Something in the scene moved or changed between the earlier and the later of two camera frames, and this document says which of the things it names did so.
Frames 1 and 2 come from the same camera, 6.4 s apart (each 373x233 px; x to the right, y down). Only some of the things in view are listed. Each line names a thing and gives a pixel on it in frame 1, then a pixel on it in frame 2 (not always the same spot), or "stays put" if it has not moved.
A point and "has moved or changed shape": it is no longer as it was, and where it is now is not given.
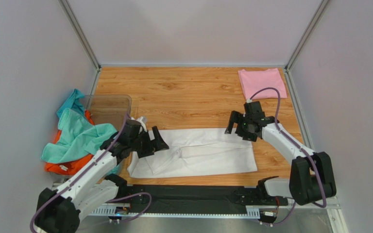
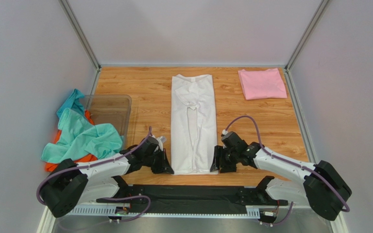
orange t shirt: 70,167 stays put
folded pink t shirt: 252,81 stays put
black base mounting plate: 199,199 stays put
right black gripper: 240,124 to 225,158
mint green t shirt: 77,138 stays put
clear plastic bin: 110,109 stays put
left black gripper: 159,143 to 164,166
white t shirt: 194,151 has moved or changed shape
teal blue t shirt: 73,102 stays put
